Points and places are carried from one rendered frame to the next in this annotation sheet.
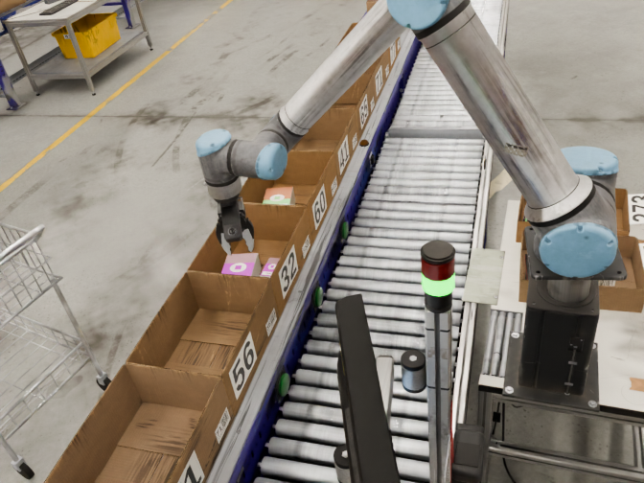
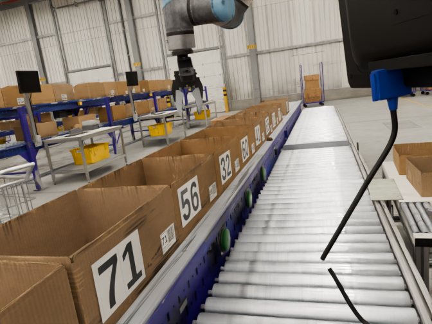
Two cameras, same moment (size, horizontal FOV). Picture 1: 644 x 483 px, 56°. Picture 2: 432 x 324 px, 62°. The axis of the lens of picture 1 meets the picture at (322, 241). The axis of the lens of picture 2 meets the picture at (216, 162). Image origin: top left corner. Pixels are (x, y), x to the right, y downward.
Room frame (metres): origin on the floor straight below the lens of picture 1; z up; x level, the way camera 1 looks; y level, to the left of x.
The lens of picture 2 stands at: (0.19, 0.23, 1.28)
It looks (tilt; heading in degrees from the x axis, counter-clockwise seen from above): 12 degrees down; 357
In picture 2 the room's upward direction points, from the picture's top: 7 degrees counter-clockwise
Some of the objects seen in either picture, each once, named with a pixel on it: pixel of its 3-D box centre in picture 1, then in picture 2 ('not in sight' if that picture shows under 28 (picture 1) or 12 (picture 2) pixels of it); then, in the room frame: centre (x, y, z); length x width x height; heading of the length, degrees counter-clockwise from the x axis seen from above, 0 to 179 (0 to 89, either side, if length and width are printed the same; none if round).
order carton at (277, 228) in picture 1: (254, 256); (196, 165); (1.68, 0.24, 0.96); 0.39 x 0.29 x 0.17; 159
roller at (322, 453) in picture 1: (352, 459); (304, 297); (1.00, 0.01, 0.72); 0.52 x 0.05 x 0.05; 69
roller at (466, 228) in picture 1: (412, 226); (313, 178); (2.03, -0.38, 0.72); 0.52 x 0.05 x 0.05; 69
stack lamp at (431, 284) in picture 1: (438, 270); not in sight; (0.70, -0.17, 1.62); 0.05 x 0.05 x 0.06
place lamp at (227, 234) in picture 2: (285, 384); (226, 240); (1.23, 0.18, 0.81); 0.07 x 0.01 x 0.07; 159
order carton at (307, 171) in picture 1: (288, 194); (220, 147); (2.05, 0.10, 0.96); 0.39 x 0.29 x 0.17; 159
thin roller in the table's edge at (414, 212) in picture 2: (498, 343); (417, 218); (1.32, -0.51, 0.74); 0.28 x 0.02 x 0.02; 156
